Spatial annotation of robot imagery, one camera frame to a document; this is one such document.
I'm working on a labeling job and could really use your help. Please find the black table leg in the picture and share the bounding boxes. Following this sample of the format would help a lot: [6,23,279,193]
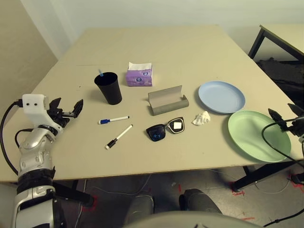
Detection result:
[53,180,94,207]
[232,161,299,192]

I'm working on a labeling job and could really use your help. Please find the purple tissue pack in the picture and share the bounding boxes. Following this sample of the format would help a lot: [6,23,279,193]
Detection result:
[125,61,154,87]

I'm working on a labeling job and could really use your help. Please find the light green plate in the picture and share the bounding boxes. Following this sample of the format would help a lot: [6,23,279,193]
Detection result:
[228,110,292,163]

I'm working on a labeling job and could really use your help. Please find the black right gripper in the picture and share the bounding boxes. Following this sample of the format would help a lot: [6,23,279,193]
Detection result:
[268,103,304,136]

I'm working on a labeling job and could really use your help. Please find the black plastic cup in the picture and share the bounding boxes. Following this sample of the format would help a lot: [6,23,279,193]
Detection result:
[94,72,123,105]

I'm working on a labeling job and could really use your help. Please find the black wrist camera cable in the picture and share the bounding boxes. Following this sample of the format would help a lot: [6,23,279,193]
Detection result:
[261,118,304,168]
[0,101,33,175]

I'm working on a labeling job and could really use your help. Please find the grey robot leg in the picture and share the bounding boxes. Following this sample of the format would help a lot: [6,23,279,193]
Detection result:
[124,194,155,225]
[179,189,223,214]

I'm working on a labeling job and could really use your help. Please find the white tissue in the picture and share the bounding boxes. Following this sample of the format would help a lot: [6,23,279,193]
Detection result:
[191,111,211,126]

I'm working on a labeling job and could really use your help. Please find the black floor cable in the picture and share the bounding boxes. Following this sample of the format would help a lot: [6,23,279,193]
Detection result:
[263,209,304,228]

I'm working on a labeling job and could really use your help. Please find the grey robot left leg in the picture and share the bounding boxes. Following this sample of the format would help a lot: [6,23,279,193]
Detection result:
[124,194,155,225]

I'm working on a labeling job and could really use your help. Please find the grey robot torso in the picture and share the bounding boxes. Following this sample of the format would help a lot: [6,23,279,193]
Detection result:
[122,211,264,228]

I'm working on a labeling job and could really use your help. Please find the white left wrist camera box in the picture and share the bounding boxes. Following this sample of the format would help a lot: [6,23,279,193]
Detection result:
[22,94,64,135]

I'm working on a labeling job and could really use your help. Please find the beige side table black frame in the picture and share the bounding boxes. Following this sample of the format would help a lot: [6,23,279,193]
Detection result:
[248,24,304,63]

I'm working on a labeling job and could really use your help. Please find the white marker black cap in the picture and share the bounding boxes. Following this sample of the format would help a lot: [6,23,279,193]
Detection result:
[105,124,133,150]

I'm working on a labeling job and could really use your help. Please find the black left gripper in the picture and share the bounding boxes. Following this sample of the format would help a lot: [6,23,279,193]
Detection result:
[47,97,84,128]

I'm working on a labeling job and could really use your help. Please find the light blue plate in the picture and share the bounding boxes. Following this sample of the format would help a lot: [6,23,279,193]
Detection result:
[198,80,246,116]

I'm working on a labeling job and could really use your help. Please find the black left wrist camera cable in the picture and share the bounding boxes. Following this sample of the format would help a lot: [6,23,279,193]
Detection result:
[0,101,33,175]

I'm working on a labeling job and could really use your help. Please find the grey robot right leg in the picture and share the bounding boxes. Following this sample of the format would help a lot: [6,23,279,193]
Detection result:
[179,189,223,214]

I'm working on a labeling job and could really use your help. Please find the white floor cable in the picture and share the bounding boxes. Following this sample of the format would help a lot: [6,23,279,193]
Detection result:
[209,170,291,193]
[91,174,152,195]

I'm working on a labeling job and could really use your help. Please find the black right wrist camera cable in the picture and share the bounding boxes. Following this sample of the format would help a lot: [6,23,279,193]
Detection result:
[261,118,304,168]

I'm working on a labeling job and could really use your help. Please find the white marker blue cap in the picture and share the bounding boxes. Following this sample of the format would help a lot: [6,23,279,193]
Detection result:
[98,115,130,125]

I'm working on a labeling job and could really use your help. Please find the grey glasses case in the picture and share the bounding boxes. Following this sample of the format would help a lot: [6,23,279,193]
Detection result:
[147,85,190,116]

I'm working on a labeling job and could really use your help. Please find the black sunglasses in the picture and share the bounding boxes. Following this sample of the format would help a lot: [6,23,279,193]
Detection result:
[146,116,185,143]

